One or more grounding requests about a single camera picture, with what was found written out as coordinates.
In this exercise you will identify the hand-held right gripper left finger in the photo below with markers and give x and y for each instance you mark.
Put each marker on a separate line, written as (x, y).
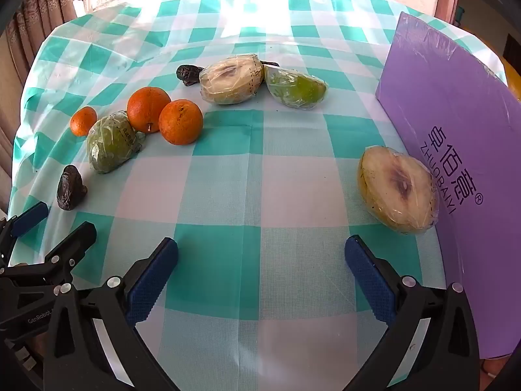
(151, 279)

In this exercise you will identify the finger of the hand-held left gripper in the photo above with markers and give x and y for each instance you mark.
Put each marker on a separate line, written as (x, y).
(75, 244)
(30, 216)

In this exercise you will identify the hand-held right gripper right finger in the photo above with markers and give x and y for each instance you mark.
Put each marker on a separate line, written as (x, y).
(366, 281)

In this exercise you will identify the dark dried fruit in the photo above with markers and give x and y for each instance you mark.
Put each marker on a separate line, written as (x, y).
(187, 74)
(70, 189)

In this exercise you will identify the wrapped pale cut fruit half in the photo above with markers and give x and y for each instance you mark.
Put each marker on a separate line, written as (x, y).
(397, 189)
(228, 82)

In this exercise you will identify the wrapped green fruit half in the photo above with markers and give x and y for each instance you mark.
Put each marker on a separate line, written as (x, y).
(112, 144)
(295, 89)

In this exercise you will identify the small orange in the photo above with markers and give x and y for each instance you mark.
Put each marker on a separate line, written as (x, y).
(83, 121)

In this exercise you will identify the green white checkered tablecloth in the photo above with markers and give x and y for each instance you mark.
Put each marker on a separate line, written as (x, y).
(260, 195)

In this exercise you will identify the purple box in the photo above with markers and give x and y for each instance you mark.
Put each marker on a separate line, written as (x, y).
(460, 163)

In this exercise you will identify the large orange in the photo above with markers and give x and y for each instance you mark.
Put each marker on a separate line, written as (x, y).
(180, 123)
(147, 108)

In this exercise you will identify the brown curtain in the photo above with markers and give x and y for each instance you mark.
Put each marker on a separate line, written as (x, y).
(36, 20)

